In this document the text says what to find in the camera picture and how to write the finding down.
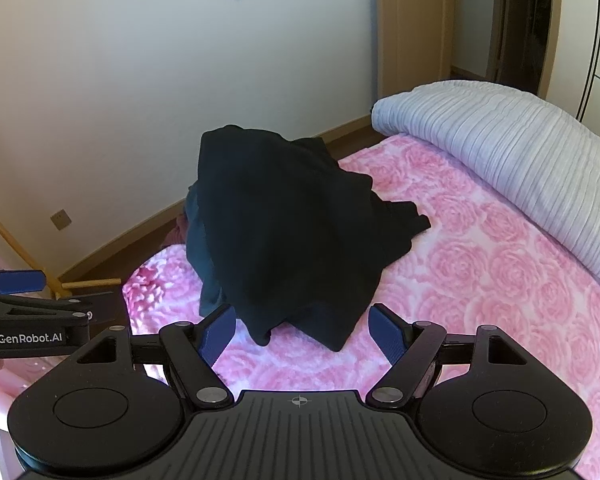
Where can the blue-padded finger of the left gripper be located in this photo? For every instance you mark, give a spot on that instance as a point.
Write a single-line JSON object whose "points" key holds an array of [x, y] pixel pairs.
{"points": [[20, 282]]}

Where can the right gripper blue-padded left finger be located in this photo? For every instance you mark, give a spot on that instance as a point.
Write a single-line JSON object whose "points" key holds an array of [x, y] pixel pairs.
{"points": [[187, 352]]}

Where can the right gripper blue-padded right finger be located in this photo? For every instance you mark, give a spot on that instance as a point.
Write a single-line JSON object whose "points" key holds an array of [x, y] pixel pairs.
{"points": [[417, 352]]}

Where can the black garment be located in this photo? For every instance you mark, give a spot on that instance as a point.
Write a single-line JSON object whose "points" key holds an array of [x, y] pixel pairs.
{"points": [[293, 237]]}

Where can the dark blue garment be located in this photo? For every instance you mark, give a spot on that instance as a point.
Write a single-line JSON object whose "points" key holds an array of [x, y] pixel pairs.
{"points": [[197, 252]]}

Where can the pink rose bed blanket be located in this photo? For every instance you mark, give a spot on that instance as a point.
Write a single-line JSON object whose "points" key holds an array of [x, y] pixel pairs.
{"points": [[481, 262]]}

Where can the grey striped rolled duvet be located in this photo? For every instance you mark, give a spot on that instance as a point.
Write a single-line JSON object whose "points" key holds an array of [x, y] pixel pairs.
{"points": [[532, 152]]}

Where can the white wardrobe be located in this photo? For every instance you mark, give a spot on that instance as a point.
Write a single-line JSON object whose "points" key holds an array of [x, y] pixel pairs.
{"points": [[576, 79]]}

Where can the wooden door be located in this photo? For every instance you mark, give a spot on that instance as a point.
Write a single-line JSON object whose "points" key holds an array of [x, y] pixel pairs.
{"points": [[414, 43]]}

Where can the wooden bed frame rail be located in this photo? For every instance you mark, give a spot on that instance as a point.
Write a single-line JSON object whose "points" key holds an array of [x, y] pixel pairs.
{"points": [[58, 288]]}

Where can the low beige wall socket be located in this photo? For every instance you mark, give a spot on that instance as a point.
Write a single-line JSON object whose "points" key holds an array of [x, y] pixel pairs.
{"points": [[60, 220]]}

